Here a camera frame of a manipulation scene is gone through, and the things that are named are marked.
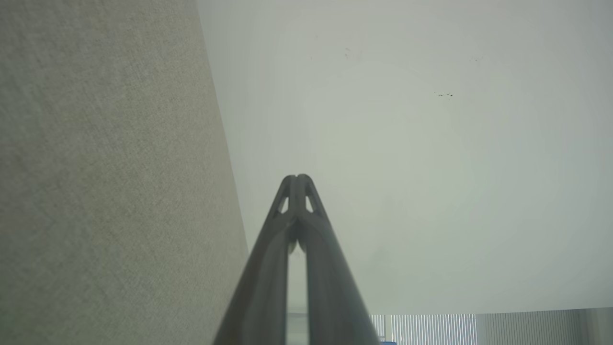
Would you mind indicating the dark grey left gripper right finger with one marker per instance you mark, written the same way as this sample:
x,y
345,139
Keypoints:
x,y
335,287

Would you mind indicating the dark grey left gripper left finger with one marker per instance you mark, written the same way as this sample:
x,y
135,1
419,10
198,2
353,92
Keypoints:
x,y
263,282

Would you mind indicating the white vertical window blinds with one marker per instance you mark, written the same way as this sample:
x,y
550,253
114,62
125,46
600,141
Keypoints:
x,y
431,330

